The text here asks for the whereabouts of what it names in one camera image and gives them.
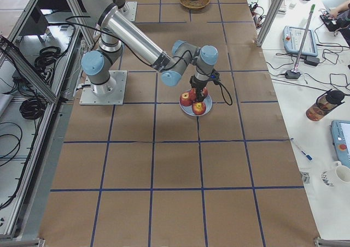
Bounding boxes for woven wicker basket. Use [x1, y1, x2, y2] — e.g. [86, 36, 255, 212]
[179, 0, 211, 10]

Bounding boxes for glass tea bottle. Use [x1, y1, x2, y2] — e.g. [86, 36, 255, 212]
[306, 90, 345, 121]

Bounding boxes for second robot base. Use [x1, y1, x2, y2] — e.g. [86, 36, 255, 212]
[119, 1, 138, 22]

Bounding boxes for aluminium frame post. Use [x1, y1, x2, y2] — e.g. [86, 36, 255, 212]
[255, 0, 283, 47]

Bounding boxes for white mug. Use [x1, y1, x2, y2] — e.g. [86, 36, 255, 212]
[321, 161, 349, 187]

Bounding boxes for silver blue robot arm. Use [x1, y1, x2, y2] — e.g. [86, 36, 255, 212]
[82, 0, 219, 101]

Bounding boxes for light blue plate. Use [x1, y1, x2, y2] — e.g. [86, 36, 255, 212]
[179, 92, 212, 116]

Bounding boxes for grey stick green tip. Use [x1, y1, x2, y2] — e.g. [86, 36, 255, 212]
[291, 4, 316, 74]

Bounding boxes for black power adapter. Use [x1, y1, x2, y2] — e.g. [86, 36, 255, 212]
[304, 56, 320, 67]

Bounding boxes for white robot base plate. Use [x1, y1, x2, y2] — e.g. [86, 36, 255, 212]
[79, 70, 127, 105]

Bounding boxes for red yellow apple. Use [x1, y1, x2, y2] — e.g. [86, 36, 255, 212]
[189, 88, 197, 102]

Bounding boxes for red apple on plate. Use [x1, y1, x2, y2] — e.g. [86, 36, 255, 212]
[179, 91, 193, 107]

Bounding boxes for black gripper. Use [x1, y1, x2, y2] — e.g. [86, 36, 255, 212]
[189, 71, 220, 102]

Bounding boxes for brown paper table cover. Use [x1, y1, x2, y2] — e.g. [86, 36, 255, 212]
[39, 0, 318, 246]

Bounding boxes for blue teach pendant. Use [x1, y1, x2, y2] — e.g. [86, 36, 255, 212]
[331, 120, 350, 168]
[282, 26, 318, 57]

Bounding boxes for red apple plate front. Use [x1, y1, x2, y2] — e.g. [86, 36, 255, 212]
[191, 102, 206, 115]

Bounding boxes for blue white pen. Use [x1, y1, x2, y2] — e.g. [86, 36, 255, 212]
[290, 138, 313, 161]

